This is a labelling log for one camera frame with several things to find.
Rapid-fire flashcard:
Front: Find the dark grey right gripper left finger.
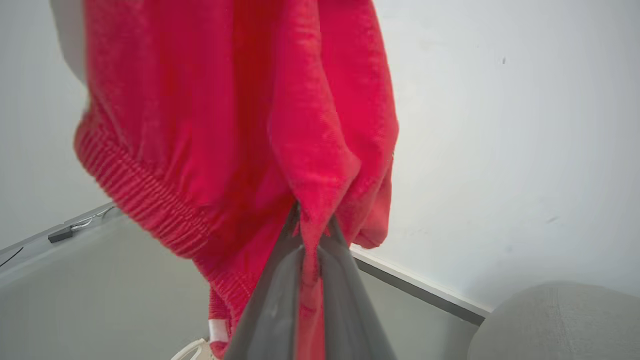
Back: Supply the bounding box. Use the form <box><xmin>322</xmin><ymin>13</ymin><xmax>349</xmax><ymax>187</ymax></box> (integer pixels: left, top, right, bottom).
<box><xmin>223</xmin><ymin>202</ymin><xmax>305</xmax><ymax>360</ymax></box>

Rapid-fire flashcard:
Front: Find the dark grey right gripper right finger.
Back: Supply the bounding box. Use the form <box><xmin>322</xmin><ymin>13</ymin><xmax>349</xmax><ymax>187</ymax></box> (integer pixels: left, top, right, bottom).
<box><xmin>317</xmin><ymin>215</ymin><xmax>397</xmax><ymax>360</ymax></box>

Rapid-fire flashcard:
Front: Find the red garment with white stripes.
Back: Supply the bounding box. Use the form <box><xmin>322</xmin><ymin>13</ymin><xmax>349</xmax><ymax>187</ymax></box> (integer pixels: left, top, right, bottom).
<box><xmin>74</xmin><ymin>0</ymin><xmax>400</xmax><ymax>360</ymax></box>

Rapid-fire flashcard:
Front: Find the cream perforated laundry basket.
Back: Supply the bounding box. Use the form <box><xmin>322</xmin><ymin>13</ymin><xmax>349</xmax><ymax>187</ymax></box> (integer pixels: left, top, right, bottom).
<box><xmin>170</xmin><ymin>338</ymin><xmax>221</xmax><ymax>360</ymax></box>

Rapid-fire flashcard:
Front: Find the dark grey white baseboard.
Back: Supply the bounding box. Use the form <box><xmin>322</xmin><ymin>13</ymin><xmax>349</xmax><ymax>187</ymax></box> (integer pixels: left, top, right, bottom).
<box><xmin>0</xmin><ymin>201</ymin><xmax>118</xmax><ymax>287</ymax></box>
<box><xmin>349</xmin><ymin>244</ymin><xmax>492</xmax><ymax>327</ymax></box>

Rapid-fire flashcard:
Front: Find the grey fabric sofa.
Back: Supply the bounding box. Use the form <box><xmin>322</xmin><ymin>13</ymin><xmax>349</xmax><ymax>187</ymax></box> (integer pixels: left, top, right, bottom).
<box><xmin>467</xmin><ymin>281</ymin><xmax>640</xmax><ymax>360</ymax></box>

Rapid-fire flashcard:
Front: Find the small black floor clip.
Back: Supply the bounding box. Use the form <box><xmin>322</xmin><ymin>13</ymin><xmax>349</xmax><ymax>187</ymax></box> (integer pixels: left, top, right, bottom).
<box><xmin>47</xmin><ymin>226</ymin><xmax>74</xmax><ymax>244</ymax></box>

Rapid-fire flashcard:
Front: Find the thin white cable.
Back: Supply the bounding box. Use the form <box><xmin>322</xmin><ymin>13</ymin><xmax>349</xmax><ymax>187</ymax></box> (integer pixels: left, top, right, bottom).
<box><xmin>70</xmin><ymin>206</ymin><xmax>115</xmax><ymax>232</ymax></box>

